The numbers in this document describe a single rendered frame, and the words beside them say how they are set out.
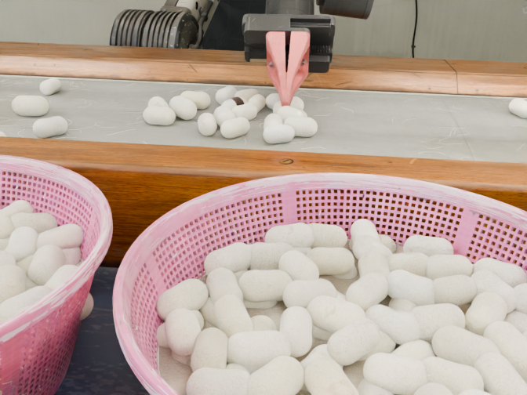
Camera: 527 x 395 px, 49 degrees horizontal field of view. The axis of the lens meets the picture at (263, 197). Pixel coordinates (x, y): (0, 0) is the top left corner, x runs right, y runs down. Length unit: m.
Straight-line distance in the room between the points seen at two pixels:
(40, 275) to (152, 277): 0.07
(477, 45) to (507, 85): 1.99
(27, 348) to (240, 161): 0.22
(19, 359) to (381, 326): 0.18
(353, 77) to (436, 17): 1.98
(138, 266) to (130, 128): 0.31
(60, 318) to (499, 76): 0.65
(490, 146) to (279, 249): 0.30
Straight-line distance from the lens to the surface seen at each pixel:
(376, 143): 0.59
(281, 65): 0.64
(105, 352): 0.41
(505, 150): 0.61
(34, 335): 0.31
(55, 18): 2.92
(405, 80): 0.80
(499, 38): 2.84
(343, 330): 0.31
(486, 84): 0.82
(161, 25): 1.04
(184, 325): 0.31
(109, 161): 0.46
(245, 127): 0.58
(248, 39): 0.67
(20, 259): 0.41
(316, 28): 0.67
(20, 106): 0.67
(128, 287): 0.30
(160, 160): 0.46
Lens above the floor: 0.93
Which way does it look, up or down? 25 degrees down
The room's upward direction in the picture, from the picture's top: 2 degrees clockwise
